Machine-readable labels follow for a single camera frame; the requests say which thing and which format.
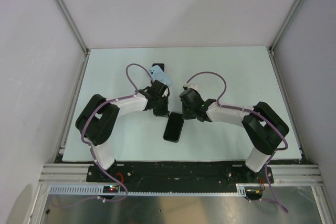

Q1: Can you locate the black phone case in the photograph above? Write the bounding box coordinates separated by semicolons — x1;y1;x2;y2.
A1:
163;112;184;143

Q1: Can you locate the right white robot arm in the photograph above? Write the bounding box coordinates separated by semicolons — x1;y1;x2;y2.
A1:
180;97;289;183

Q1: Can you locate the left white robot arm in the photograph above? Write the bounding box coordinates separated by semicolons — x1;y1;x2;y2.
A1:
75;88;169;182

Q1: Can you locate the light blue phone case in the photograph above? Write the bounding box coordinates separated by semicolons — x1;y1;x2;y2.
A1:
148;66;172;87

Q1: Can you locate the dark phone under blue case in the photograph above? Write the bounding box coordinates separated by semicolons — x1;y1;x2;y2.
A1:
152;63;165;71

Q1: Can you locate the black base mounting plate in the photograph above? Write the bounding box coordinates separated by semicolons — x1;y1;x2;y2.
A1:
86;161;274;193

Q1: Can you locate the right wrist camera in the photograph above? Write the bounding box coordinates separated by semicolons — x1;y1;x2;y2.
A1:
179;84;202;104

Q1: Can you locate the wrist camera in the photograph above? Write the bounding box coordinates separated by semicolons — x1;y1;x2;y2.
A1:
149;80;169;97
179;84;202;104

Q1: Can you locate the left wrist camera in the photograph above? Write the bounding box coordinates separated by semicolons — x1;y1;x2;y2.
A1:
149;80;169;97

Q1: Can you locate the white slotted cable duct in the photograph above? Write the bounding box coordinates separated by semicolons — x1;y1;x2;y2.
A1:
49;185;260;197

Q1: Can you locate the aluminium front rail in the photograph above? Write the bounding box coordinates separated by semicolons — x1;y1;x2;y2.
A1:
38;164;324;186

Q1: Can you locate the left aluminium frame post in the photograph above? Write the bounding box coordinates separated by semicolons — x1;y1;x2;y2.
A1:
54;0;89;55

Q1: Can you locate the aluminium frame post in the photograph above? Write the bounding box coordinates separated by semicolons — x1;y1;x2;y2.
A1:
54;0;89;55
269;0;305;55

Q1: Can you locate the right aluminium frame post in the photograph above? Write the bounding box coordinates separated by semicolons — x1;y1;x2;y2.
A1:
269;0;305;55

